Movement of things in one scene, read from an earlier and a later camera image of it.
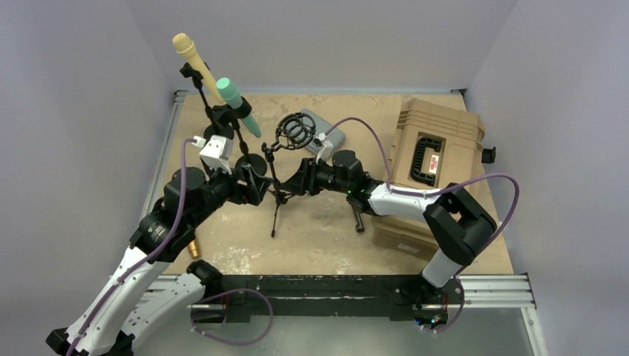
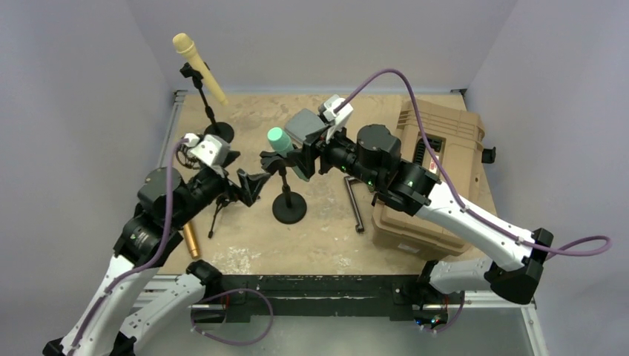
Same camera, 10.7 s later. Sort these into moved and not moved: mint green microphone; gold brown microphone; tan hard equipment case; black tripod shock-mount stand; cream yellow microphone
Moved: black tripod shock-mount stand; mint green microphone
Not moved: gold brown microphone; tan hard equipment case; cream yellow microphone
